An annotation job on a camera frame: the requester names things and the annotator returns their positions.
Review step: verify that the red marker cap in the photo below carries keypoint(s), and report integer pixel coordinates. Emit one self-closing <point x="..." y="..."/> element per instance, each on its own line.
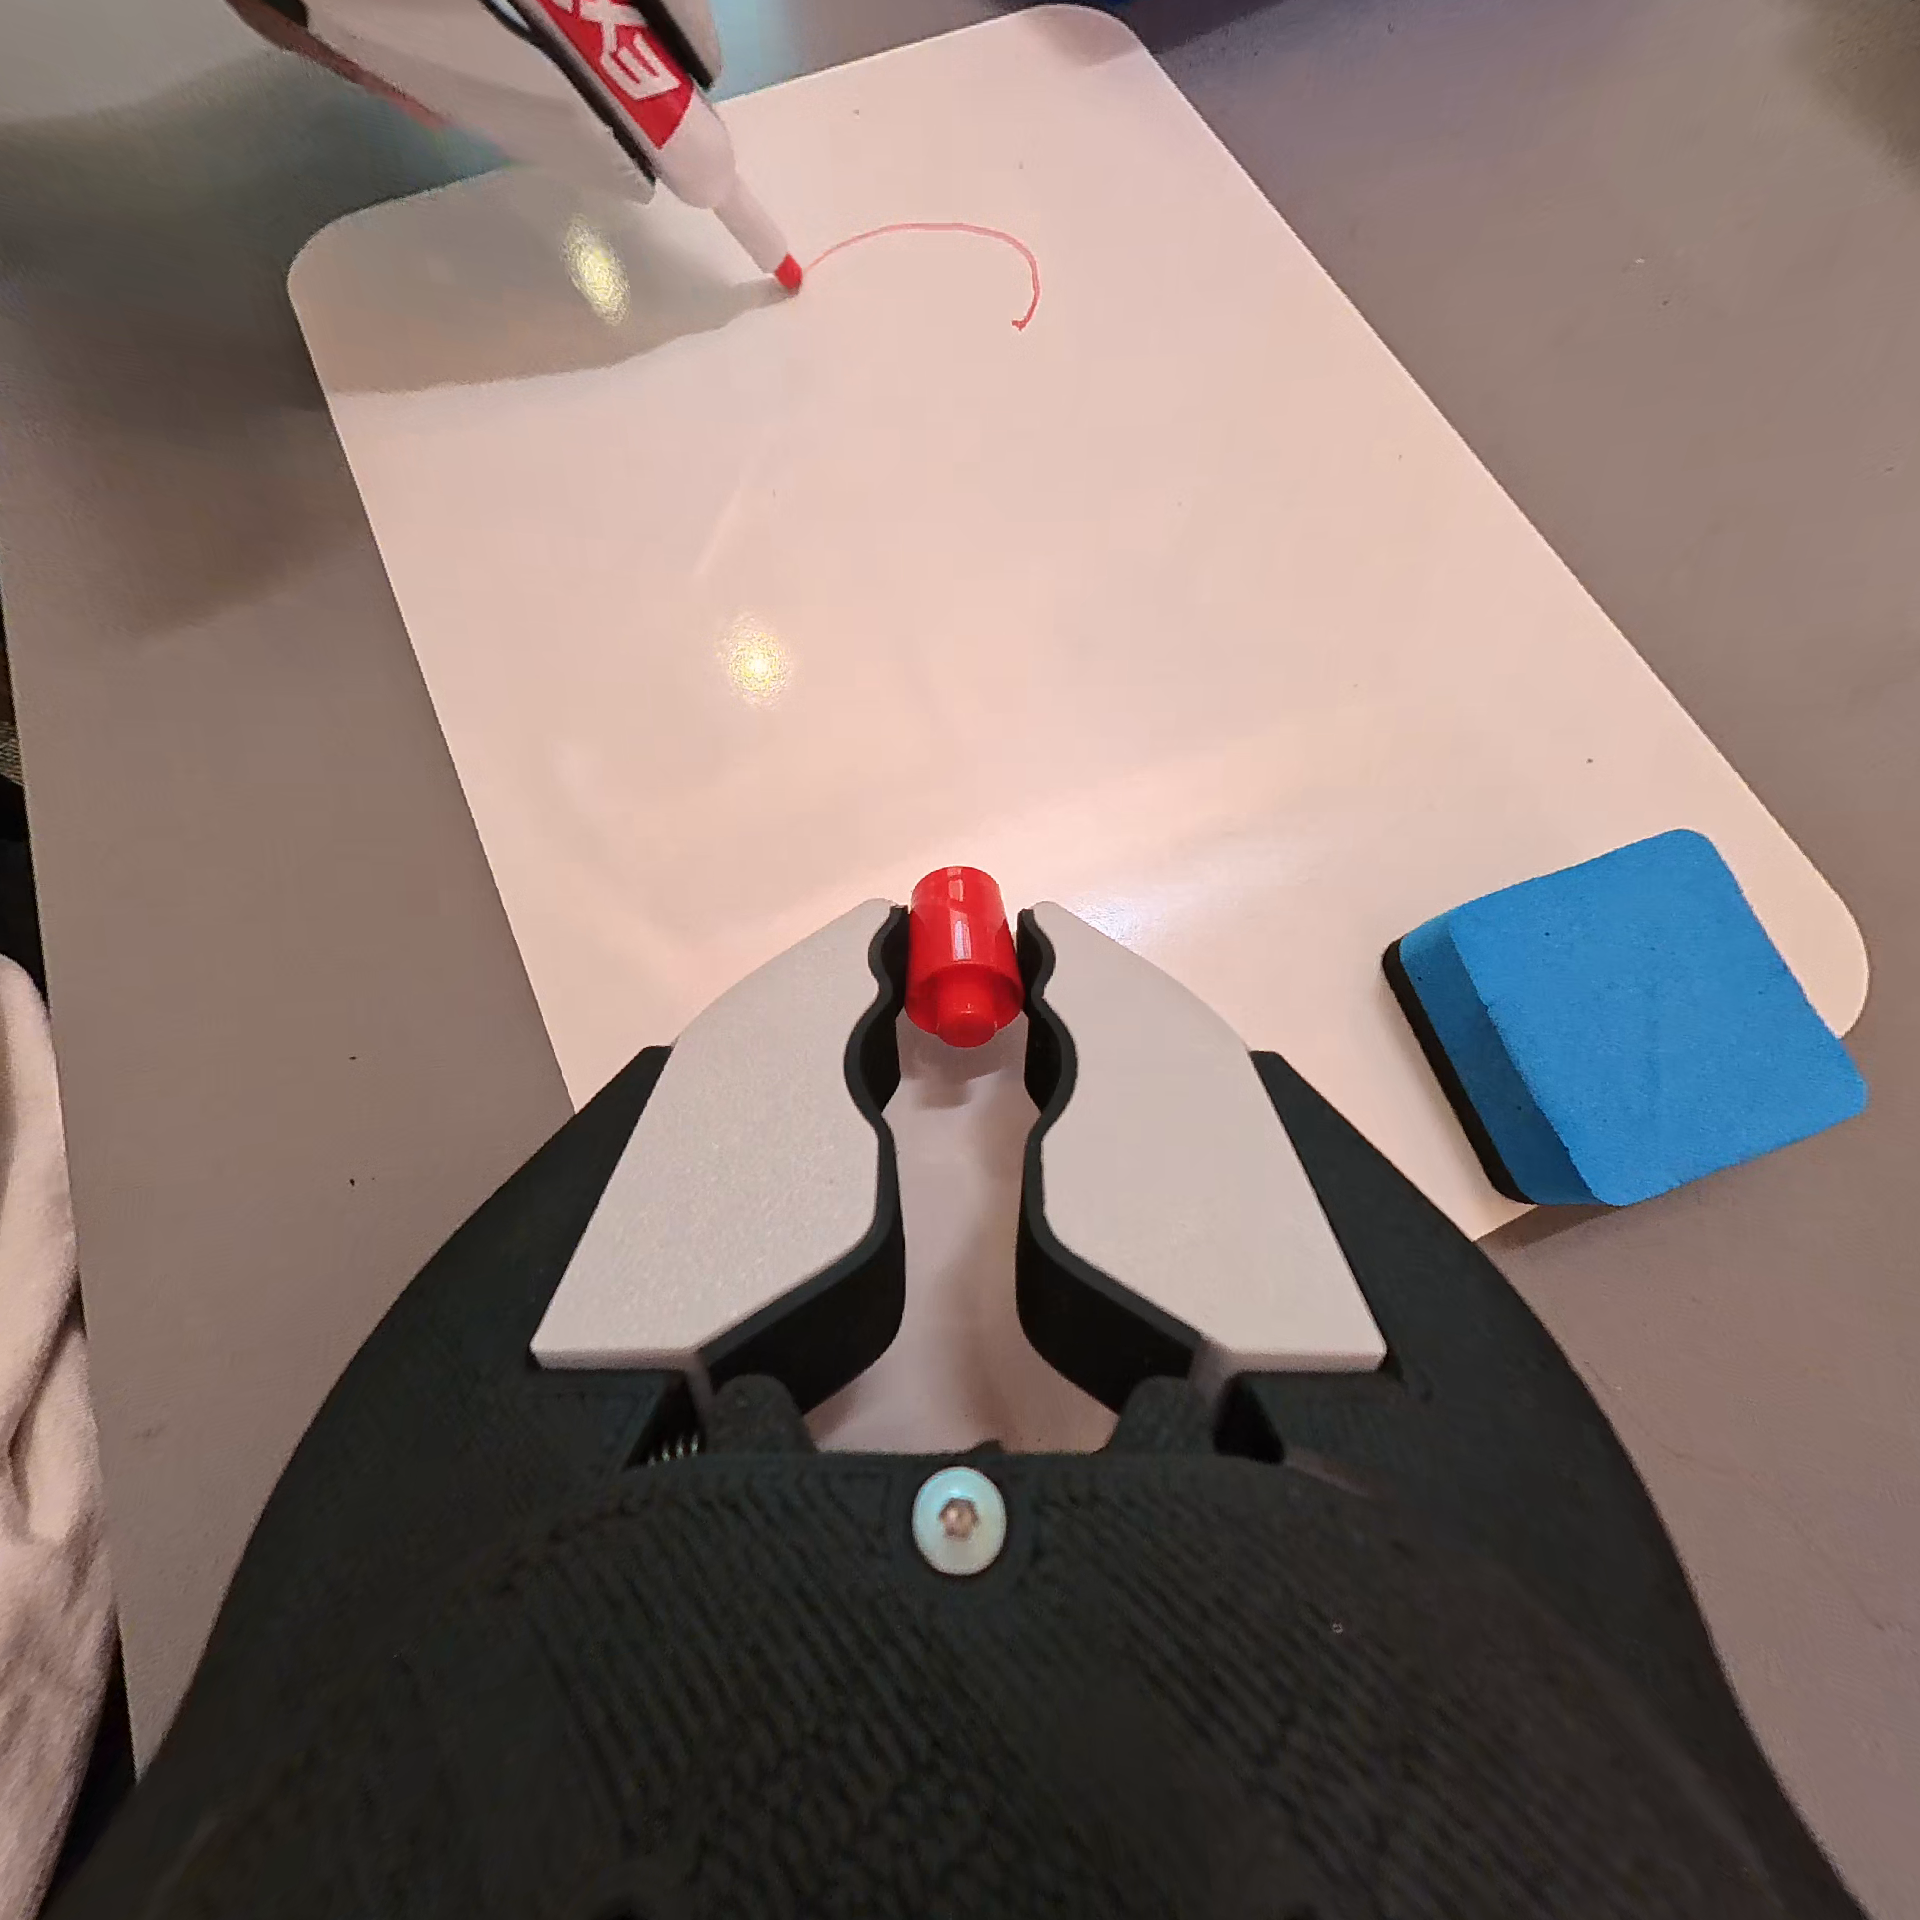
<point x="960" y="962"/>

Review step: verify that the person's left hand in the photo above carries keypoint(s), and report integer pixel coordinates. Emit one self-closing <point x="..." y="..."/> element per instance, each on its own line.
<point x="338" y="53"/>

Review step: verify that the red dry-erase marker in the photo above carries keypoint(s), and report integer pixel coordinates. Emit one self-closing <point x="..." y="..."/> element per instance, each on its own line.
<point x="660" y="135"/>

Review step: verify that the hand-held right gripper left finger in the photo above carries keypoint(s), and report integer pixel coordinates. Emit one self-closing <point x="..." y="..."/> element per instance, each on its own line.
<point x="721" y="1202"/>

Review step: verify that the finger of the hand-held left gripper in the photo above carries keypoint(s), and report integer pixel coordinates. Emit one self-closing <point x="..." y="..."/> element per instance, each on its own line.
<point x="698" y="37"/>
<point x="493" y="77"/>

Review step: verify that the white whiteboard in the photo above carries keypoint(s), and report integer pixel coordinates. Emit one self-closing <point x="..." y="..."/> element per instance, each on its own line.
<point x="973" y="524"/>

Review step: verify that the blue whiteboard eraser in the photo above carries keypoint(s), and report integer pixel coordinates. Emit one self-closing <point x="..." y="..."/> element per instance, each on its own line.
<point x="1634" y="1021"/>

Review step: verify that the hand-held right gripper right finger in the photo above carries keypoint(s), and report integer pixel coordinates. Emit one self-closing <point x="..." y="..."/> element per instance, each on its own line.
<point x="1201" y="1202"/>

